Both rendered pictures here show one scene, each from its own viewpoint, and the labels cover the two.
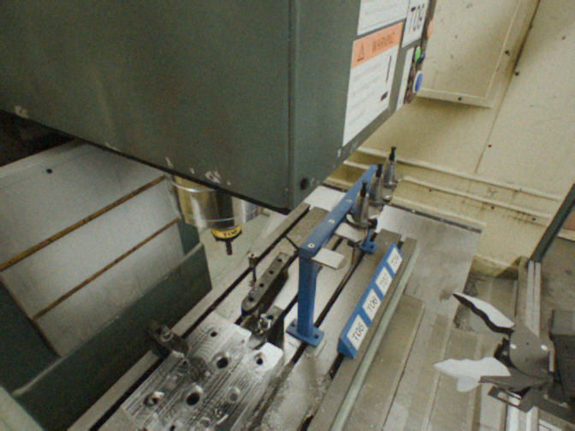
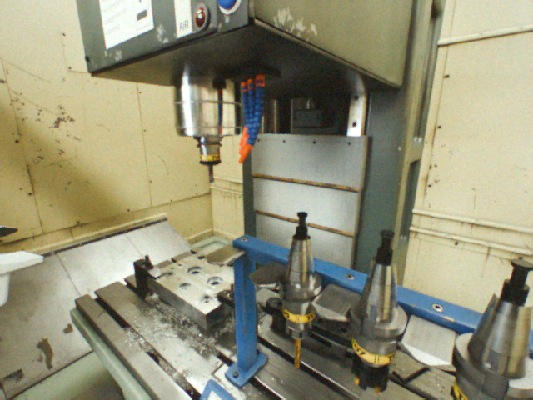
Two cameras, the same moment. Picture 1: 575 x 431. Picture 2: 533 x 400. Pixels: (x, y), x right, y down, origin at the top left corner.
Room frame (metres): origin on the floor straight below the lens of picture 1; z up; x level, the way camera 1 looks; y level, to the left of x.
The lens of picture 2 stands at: (0.69, -0.53, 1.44)
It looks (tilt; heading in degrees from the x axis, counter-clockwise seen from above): 15 degrees down; 97
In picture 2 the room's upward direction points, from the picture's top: straight up
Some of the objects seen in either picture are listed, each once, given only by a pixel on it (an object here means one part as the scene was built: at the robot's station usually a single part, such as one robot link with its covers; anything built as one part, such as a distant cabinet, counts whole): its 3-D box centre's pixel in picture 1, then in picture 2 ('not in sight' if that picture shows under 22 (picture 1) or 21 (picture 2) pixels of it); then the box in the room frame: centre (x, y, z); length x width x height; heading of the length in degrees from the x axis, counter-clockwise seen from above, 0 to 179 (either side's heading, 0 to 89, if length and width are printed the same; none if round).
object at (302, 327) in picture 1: (306, 298); (246, 313); (0.59, -0.05, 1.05); 0.10 x 0.05 x 0.30; 58
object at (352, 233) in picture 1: (350, 233); (270, 275); (0.65, -0.16, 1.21); 0.07 x 0.05 x 0.01; 58
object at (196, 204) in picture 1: (218, 168); (207, 109); (0.47, 0.10, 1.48); 0.16 x 0.16 x 0.12
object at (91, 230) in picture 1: (104, 235); (300, 201); (0.71, 0.48, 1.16); 0.48 x 0.05 x 0.51; 148
